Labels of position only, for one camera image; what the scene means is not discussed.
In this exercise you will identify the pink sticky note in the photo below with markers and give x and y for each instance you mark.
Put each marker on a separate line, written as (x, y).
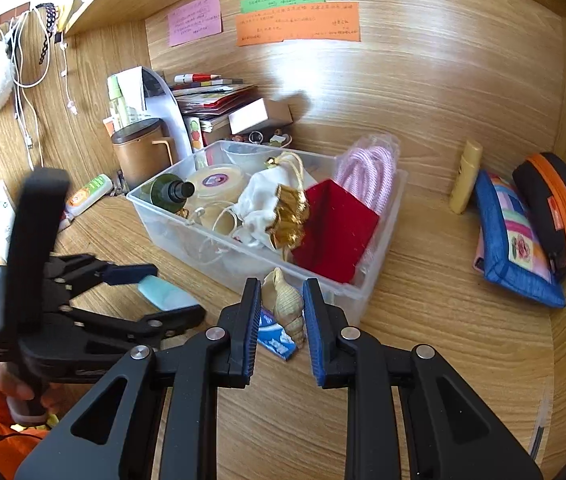
(195, 20)

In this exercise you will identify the dark green glass bottle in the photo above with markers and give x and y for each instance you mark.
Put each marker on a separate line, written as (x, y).
(168, 192)

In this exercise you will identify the beige conch seashell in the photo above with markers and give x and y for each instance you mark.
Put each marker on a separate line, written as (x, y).
(286, 305)

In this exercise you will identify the cream tub purple label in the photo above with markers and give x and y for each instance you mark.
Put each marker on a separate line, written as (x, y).
(218, 182)

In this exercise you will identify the black orange zip case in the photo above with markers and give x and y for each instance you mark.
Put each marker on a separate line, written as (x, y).
(541, 182)

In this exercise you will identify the blue patchwork pouch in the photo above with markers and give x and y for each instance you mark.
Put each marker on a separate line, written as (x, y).
(511, 255)

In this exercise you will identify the white drawstring cloth bag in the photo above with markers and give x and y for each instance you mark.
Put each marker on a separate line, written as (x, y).
(253, 212)

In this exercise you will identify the light teal small object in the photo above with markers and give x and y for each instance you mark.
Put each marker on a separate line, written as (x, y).
(164, 295)

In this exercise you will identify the green liquid bottle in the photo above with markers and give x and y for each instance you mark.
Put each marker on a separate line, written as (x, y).
(118, 106)

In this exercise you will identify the fruit pattern box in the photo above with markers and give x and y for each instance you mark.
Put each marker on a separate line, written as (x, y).
(194, 129)

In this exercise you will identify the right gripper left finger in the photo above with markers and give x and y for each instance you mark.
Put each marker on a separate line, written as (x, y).
(155, 407)

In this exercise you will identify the gold bell ornament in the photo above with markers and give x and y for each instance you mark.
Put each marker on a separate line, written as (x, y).
(291, 211)

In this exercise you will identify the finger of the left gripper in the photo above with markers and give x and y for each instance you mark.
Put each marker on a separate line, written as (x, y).
(149, 330)
(79, 273)

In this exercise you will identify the brown mug with lid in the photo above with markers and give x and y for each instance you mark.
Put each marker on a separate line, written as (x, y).
(143, 149)

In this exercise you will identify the bowl of small trinkets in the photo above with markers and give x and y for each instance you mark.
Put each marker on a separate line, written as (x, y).
(276, 137)

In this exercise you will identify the red velvet pouch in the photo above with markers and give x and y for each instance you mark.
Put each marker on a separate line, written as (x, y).
(336, 234)

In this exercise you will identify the clear plastic storage bin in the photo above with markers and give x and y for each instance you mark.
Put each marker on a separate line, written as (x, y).
(368, 170)

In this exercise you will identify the yellow lotion tube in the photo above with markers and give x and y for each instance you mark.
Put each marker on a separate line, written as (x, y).
(468, 169)

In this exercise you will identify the white brown cardboard box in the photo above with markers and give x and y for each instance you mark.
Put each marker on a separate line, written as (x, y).
(258, 115)

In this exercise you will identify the white paper stand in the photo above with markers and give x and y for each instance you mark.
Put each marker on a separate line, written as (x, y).
(147, 95)

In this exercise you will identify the person's left hand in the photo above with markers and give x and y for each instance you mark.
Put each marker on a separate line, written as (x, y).
(14, 387)

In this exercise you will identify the stack of books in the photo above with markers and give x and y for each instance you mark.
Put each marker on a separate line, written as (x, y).
(206, 105)

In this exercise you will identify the orange sticky note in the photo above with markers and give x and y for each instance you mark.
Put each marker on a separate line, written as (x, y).
(320, 20)

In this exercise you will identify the blue white candy packet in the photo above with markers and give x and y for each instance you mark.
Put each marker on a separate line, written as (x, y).
(272, 336)

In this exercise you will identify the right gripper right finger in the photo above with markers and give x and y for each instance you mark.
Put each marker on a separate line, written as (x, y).
(451, 433)

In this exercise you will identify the white orange cream tube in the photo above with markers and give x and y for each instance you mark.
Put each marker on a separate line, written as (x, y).
(88, 195)

